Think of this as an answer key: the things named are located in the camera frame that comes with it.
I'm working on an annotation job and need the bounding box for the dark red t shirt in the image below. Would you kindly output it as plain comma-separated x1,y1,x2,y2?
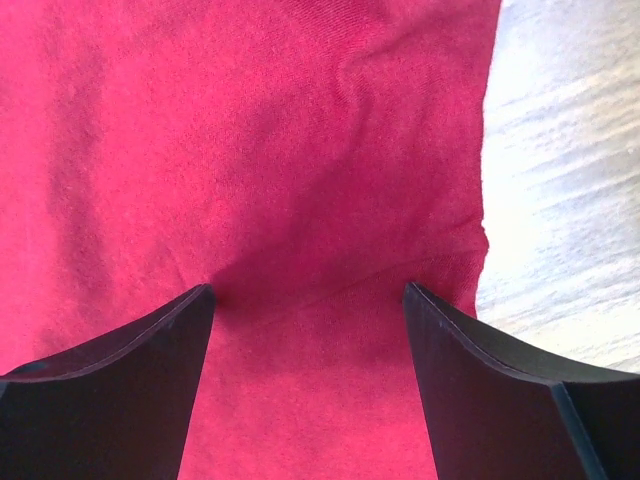
1,1,500,479

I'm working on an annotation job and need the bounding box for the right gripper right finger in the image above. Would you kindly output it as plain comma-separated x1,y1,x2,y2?
403,283,639,479

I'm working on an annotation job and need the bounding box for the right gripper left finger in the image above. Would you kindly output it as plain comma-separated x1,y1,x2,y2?
1,285,215,479

